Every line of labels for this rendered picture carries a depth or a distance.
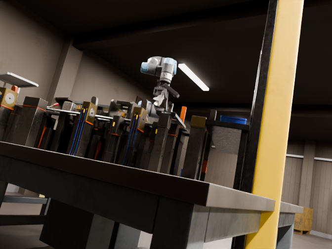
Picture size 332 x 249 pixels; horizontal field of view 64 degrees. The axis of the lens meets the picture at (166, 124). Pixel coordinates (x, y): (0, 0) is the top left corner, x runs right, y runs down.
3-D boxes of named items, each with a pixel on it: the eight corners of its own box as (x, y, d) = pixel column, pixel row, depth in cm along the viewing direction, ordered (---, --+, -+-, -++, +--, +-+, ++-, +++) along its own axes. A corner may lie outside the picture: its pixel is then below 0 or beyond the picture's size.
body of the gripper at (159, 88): (155, 99, 178) (159, 82, 180) (168, 100, 175) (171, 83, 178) (152, 95, 171) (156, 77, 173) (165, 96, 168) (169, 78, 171)
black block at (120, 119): (97, 164, 147) (110, 113, 153) (105, 165, 156) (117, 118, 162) (105, 165, 145) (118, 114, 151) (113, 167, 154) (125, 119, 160)
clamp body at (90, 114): (62, 156, 152) (79, 99, 159) (74, 159, 163) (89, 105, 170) (72, 158, 150) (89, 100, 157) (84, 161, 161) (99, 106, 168)
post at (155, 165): (146, 173, 121) (159, 112, 126) (149, 174, 125) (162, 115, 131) (156, 175, 119) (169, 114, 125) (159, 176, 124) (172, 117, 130)
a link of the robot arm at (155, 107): (149, 113, 248) (161, 55, 227) (165, 117, 249) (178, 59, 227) (147, 118, 237) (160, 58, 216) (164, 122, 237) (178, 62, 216)
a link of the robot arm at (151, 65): (148, 53, 227) (142, 59, 181) (161, 56, 227) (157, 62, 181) (146, 66, 231) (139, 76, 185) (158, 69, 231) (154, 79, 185)
